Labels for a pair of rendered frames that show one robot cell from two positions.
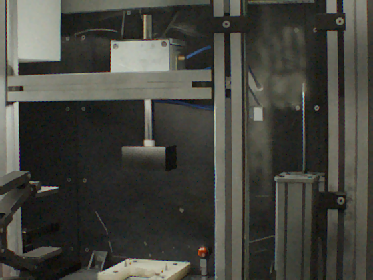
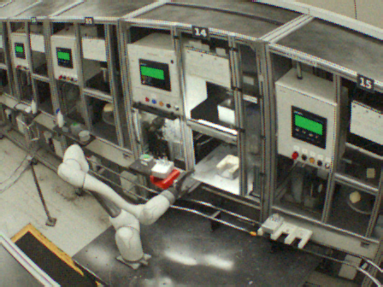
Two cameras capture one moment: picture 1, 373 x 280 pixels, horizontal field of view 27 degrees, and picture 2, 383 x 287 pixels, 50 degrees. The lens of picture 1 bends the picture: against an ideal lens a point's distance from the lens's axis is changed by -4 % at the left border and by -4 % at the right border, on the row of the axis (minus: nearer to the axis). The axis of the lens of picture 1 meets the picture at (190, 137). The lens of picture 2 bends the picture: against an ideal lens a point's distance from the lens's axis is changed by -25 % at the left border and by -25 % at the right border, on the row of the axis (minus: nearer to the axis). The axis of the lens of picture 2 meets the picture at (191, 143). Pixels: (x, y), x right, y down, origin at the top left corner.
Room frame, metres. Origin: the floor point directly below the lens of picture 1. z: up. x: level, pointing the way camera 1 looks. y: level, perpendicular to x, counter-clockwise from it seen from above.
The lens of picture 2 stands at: (-1.26, -0.81, 3.06)
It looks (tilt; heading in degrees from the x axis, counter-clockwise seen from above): 34 degrees down; 23
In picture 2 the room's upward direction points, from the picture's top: 6 degrees counter-clockwise
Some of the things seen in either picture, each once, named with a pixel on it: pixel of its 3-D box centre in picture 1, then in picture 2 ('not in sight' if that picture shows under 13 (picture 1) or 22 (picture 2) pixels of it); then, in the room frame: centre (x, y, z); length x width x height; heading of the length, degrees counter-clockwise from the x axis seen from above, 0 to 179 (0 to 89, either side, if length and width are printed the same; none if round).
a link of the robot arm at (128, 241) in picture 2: not in sight; (128, 242); (0.63, 0.51, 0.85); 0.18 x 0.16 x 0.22; 25
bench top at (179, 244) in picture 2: not in sight; (196, 267); (0.69, 0.08, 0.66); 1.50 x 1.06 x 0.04; 72
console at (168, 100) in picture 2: not in sight; (164, 69); (1.49, 0.50, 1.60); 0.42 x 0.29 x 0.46; 72
